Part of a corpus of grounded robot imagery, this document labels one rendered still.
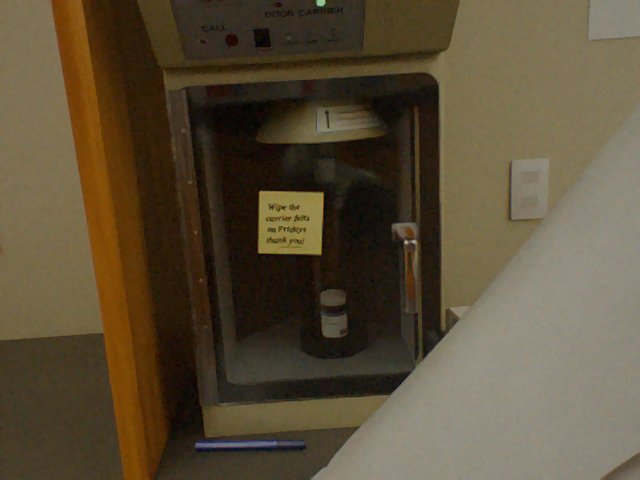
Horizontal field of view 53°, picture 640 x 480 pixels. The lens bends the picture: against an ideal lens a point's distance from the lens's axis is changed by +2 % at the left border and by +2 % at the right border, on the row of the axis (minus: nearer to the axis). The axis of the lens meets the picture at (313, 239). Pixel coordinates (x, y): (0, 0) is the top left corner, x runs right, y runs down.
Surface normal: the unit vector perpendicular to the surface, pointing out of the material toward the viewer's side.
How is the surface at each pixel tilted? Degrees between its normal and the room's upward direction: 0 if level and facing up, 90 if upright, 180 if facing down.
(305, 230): 90
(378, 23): 135
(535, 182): 90
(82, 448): 0
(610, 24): 90
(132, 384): 90
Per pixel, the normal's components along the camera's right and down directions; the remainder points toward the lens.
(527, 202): 0.03, 0.25
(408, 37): 0.07, 0.86
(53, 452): -0.06, -0.97
